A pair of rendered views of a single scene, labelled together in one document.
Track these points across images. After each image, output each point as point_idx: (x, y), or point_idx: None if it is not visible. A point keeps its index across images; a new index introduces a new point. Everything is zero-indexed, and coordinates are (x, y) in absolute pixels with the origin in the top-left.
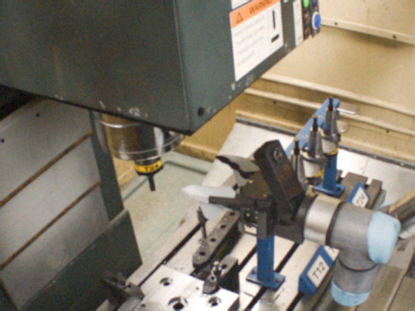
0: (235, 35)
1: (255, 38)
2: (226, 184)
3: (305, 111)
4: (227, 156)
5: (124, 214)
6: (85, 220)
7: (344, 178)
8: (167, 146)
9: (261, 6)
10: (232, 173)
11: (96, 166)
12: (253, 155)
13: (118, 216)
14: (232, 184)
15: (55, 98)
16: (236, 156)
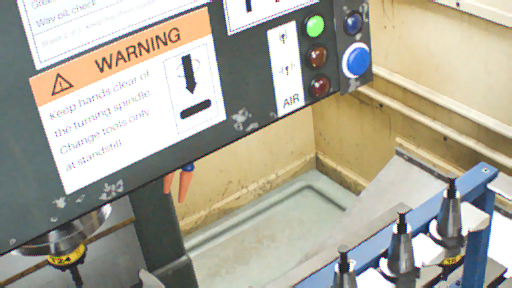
0: (51, 117)
1: (121, 116)
2: (330, 251)
3: (483, 160)
4: (143, 279)
5: (181, 263)
6: (105, 265)
7: (504, 284)
8: (51, 245)
9: (138, 52)
10: (345, 237)
11: (127, 198)
12: (387, 213)
13: (170, 264)
14: (337, 253)
15: None
16: (154, 283)
